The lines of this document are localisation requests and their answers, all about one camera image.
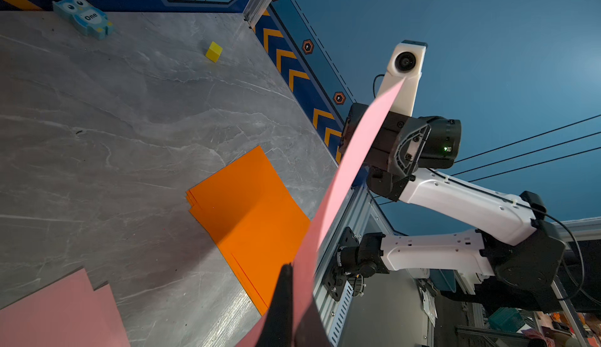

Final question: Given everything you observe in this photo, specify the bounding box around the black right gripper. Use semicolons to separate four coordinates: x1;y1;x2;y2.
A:
337;103;462;202

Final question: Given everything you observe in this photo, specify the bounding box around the pink paper underneath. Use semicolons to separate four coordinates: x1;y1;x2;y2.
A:
1;269;130;346

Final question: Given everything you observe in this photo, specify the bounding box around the orange curved paper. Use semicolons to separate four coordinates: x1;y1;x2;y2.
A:
186;147;310;314

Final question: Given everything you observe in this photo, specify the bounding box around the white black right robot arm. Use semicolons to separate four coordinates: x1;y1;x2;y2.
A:
321;112;569;312

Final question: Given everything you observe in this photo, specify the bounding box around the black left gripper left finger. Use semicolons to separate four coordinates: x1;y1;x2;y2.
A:
255;264;294;347

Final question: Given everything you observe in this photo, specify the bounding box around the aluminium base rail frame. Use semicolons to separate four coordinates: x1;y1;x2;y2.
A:
313;186;400;346

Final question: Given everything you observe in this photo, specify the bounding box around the yellow cube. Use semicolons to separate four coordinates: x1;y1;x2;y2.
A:
206;41;223;63

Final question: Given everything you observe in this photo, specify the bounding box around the small blue toy box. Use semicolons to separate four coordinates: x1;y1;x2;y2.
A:
53;0;114;40

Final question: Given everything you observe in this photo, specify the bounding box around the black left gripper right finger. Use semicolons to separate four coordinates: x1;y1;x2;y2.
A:
294;302;331;347

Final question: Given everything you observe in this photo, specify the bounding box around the pink paper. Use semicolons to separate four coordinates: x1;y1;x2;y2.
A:
237;81;403;346

